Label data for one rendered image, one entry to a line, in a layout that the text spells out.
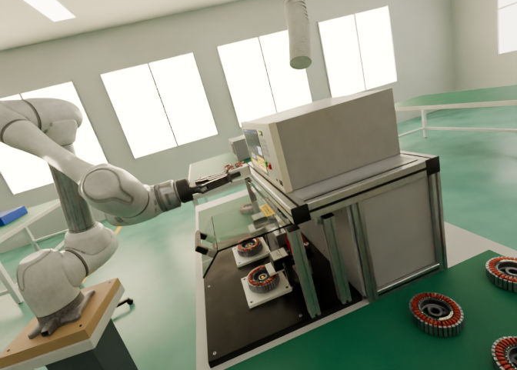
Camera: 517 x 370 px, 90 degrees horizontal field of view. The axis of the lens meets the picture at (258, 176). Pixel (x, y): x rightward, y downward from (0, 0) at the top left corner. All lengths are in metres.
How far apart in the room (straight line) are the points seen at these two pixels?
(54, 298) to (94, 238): 0.25
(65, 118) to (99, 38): 4.70
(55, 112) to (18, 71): 5.06
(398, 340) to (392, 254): 0.22
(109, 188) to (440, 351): 0.82
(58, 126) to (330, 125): 0.98
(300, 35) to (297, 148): 1.46
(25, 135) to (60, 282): 0.57
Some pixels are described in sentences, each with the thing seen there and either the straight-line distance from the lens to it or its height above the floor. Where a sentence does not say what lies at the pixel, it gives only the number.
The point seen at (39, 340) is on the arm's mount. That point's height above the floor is 0.79.
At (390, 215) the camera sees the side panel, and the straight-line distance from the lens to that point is 0.81.
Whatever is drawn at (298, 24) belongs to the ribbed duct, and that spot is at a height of 1.83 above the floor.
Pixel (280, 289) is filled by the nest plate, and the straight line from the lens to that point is 0.94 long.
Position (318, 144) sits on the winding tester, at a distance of 0.75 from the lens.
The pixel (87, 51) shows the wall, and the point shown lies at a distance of 5.91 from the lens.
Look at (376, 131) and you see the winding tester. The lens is 0.85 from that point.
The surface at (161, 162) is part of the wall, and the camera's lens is 5.61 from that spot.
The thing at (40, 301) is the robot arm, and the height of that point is 0.91.
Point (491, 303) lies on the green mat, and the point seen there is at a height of 0.75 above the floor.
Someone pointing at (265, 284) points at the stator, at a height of 0.82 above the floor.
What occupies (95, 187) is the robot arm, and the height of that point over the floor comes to 1.30.
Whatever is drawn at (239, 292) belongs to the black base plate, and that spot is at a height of 0.77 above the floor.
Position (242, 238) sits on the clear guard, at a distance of 0.68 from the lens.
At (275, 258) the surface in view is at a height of 0.87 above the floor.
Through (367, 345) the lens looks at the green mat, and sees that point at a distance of 0.81.
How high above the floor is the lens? 1.38
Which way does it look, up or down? 15 degrees down
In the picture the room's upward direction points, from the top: 16 degrees counter-clockwise
